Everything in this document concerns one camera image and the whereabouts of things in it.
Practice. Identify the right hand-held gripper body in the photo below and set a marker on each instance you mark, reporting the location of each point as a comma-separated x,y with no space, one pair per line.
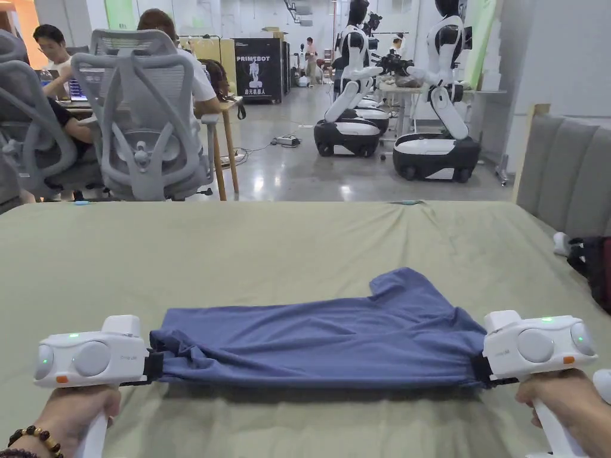
534,346

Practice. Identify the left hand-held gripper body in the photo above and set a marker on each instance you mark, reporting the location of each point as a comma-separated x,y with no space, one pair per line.
90,358

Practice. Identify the dark blue shirt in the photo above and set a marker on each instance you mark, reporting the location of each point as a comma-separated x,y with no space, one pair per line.
324,343

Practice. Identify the person's left forearm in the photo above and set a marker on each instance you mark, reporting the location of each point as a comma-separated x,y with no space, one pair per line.
26,441

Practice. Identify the person's left hand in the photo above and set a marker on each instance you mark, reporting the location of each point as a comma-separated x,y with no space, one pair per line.
69,412

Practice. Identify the person's right hand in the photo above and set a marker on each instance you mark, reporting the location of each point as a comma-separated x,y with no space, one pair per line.
577,415

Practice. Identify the black bag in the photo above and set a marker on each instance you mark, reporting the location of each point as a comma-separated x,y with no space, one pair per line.
596,267

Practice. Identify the white hand controller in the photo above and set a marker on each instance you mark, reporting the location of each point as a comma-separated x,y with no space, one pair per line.
563,243

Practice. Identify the bed with pale green sheet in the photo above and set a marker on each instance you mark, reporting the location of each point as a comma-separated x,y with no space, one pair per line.
238,248

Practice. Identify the grey padded headboard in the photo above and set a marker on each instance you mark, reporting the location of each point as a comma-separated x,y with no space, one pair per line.
568,162

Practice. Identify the white humanoid robot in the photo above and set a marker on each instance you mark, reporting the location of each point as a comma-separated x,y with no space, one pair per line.
446,109
353,95

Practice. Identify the white desk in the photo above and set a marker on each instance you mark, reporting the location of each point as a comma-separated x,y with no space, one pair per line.
405,95

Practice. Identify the white power strip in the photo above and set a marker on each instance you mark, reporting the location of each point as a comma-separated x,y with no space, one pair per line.
285,140

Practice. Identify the black cabinet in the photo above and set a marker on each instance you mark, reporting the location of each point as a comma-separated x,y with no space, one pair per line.
258,71

